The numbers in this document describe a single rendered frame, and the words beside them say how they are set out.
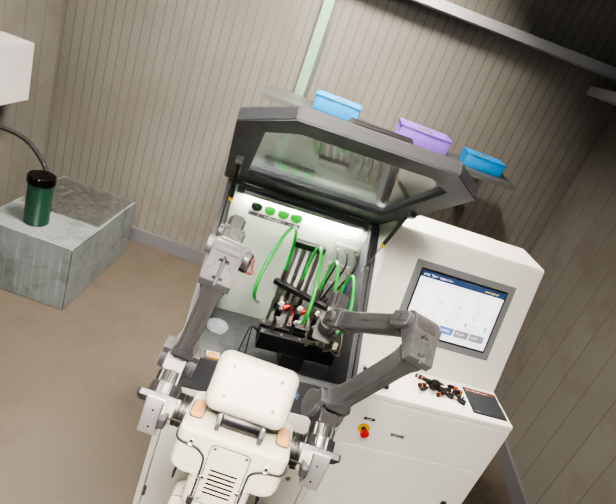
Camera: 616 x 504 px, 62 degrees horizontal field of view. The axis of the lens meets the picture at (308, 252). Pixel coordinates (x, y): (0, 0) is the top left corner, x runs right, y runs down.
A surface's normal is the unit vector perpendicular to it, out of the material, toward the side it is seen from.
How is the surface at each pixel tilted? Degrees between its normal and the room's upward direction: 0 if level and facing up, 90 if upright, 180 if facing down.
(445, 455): 90
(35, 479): 0
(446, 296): 76
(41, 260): 90
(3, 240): 90
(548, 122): 90
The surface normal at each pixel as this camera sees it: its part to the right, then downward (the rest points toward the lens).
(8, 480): 0.33, -0.85
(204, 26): -0.10, 0.40
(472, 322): 0.12, 0.22
